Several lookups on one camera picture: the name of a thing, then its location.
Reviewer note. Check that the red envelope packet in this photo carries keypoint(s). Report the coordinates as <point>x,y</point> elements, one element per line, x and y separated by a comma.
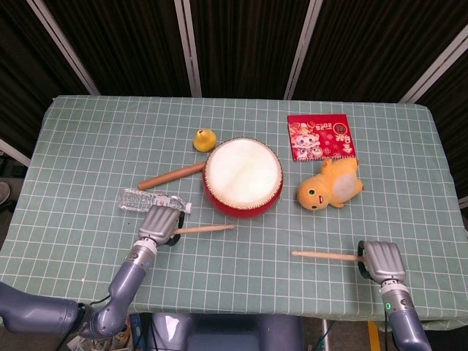
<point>321,139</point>

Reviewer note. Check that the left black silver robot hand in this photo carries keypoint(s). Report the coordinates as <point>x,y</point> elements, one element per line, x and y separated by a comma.
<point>161,223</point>

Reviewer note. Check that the green checked tablecloth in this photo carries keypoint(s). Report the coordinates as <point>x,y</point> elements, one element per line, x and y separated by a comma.
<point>109,146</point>

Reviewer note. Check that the silver table leg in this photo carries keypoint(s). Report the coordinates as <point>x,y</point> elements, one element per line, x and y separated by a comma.
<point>325,334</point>

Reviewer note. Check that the brown wooden rolling pin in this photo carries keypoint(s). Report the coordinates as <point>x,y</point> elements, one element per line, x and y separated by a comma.
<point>172,175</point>

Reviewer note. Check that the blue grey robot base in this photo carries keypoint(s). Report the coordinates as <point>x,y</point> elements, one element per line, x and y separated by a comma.
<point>226,332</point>

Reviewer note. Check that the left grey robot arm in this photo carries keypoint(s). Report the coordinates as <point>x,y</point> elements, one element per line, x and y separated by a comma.
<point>120,285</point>

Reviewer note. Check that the clear plastic water bottle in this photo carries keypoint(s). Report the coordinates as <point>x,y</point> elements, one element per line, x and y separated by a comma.
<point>139,199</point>

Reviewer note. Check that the white partition post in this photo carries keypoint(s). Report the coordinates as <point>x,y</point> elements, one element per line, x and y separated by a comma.
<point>64,45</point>
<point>435,66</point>
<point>12,151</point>
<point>188,47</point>
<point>300,47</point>

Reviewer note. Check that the light wooden drumstick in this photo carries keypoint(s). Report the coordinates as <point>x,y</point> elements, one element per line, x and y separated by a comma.
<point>204,229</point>
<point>321,255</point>

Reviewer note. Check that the yellow plush chick toy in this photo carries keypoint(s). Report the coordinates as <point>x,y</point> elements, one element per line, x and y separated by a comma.
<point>329,186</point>

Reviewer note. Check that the red drum with white skin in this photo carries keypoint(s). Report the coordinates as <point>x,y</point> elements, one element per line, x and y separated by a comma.
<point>241,175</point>

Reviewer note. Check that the grey shoe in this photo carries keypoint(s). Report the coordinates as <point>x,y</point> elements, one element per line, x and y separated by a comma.
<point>3,193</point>

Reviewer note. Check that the blue box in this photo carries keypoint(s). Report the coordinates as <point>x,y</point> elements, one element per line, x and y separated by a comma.
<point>136,325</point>

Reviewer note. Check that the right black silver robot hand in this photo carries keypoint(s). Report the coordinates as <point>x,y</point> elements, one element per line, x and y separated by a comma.
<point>384,259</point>

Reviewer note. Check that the yellow pear toy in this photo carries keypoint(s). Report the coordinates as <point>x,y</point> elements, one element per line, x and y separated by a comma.
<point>204,142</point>

